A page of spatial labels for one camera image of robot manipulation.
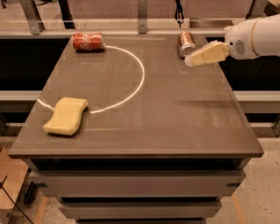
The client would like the middle metal bracket post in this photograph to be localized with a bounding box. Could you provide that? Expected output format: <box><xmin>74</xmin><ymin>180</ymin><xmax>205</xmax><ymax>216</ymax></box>
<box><xmin>137</xmin><ymin>0</ymin><xmax>147</xmax><ymax>34</ymax></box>

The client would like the yellow sponge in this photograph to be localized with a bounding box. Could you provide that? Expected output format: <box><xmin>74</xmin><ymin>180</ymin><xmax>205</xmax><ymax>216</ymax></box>
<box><xmin>43</xmin><ymin>97</ymin><xmax>88</xmax><ymax>135</ymax></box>

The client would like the left metal bracket post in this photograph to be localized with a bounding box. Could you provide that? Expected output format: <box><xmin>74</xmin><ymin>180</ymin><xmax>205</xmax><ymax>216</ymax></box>
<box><xmin>19</xmin><ymin>0</ymin><xmax>42</xmax><ymax>35</ymax></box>

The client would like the thin black floor cable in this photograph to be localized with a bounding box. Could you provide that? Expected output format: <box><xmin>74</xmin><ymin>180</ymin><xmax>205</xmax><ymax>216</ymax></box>
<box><xmin>0</xmin><ymin>168</ymin><xmax>35</xmax><ymax>224</ymax></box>

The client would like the orange soda can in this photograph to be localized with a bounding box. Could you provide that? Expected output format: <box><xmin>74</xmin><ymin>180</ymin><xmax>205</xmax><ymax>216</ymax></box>
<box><xmin>177</xmin><ymin>31</ymin><xmax>197</xmax><ymax>58</ymax></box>

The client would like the right metal bracket post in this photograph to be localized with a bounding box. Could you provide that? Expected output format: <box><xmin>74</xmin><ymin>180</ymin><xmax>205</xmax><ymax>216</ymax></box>
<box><xmin>246</xmin><ymin>0</ymin><xmax>268</xmax><ymax>20</ymax></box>

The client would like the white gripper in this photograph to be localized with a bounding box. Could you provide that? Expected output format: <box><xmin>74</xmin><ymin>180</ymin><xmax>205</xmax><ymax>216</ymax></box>
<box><xmin>185</xmin><ymin>20</ymin><xmax>258</xmax><ymax>67</ymax></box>

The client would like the grey drawer cabinet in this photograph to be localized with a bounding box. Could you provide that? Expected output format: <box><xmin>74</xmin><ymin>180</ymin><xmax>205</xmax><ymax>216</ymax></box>
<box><xmin>9</xmin><ymin>35</ymin><xmax>262</xmax><ymax>224</ymax></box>

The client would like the red cola can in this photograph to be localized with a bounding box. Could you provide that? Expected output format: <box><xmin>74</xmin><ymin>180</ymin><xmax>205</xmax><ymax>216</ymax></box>
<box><xmin>72</xmin><ymin>33</ymin><xmax>105</xmax><ymax>51</ymax></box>

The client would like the black hanging cable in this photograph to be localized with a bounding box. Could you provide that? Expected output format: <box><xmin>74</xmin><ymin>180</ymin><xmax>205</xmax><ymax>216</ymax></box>
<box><xmin>172</xmin><ymin>0</ymin><xmax>185</xmax><ymax>29</ymax></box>

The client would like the metal bracket post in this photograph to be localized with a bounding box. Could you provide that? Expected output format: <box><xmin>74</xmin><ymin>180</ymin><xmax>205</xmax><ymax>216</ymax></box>
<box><xmin>246</xmin><ymin>0</ymin><xmax>268</xmax><ymax>20</ymax></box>
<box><xmin>137</xmin><ymin>0</ymin><xmax>147</xmax><ymax>34</ymax></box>
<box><xmin>19</xmin><ymin>0</ymin><xmax>42</xmax><ymax>35</ymax></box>

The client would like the cardboard box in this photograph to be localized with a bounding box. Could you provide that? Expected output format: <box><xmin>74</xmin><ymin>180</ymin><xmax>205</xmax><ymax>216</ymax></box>
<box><xmin>0</xmin><ymin>144</ymin><xmax>28</xmax><ymax>224</ymax></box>

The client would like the horizontal metal rail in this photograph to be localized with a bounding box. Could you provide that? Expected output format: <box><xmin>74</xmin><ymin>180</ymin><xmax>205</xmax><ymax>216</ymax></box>
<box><xmin>0</xmin><ymin>29</ymin><xmax>225</xmax><ymax>37</ymax></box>

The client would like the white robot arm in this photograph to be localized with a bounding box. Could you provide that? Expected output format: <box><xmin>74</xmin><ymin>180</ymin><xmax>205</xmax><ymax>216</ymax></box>
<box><xmin>185</xmin><ymin>14</ymin><xmax>280</xmax><ymax>67</ymax></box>

